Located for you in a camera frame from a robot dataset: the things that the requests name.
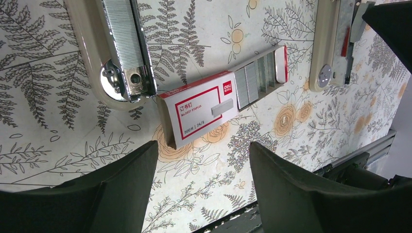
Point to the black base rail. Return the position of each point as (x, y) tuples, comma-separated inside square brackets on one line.
[(354, 164)]

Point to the beige and black stapler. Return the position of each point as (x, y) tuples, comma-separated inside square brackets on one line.
[(112, 42)]

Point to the silver staple strip tray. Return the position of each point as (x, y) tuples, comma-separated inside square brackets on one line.
[(261, 75)]

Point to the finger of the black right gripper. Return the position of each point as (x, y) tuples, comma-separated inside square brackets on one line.
[(393, 23)]

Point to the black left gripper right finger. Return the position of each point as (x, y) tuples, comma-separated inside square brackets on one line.
[(351, 200)]

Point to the white red staple box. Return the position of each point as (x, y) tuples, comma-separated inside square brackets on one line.
[(195, 109)]

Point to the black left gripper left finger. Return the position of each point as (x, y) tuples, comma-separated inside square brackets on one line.
[(112, 199)]

